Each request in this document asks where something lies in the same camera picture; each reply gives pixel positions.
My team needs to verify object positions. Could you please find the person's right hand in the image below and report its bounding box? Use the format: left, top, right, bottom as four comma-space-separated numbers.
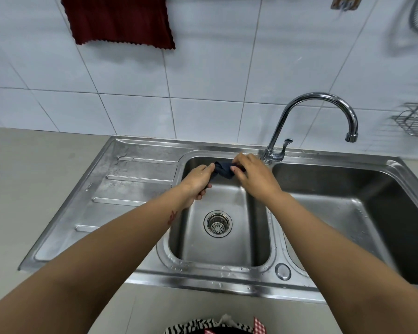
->
230, 153, 283, 200

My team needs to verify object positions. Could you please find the person's left hand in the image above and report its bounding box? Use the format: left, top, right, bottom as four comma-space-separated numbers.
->
179, 162, 216, 210

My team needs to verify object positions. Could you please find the dark blue cloth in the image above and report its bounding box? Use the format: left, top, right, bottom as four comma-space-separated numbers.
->
208, 161, 247, 186

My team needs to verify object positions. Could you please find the person's left forearm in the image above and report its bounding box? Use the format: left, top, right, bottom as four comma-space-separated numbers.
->
0, 184, 196, 334

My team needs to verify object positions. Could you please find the person's right forearm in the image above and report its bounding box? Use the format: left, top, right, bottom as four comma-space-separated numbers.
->
248, 191, 418, 334

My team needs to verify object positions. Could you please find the round metal drain strainer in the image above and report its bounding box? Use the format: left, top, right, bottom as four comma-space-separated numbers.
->
204, 211, 233, 238

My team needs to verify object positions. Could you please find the chrome gooseneck faucet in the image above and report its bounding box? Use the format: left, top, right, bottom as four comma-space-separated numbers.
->
259, 93, 359, 165

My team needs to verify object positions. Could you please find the stainless steel double sink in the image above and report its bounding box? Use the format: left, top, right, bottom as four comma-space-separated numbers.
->
18, 136, 418, 305

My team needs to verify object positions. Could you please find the round sink overflow cap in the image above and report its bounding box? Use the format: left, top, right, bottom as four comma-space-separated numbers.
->
275, 263, 292, 281

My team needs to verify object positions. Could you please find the person's striped and checked clothing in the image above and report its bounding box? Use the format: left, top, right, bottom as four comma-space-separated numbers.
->
164, 314, 267, 334

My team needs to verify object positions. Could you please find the dark red hanging towel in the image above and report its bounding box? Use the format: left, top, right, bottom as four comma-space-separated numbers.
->
59, 0, 176, 50

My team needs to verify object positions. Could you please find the wooden hanging utensil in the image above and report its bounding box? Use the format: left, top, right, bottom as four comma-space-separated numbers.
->
331, 0, 363, 11

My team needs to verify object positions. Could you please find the metal wire wall rack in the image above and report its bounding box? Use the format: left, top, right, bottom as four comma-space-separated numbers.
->
392, 94, 418, 141

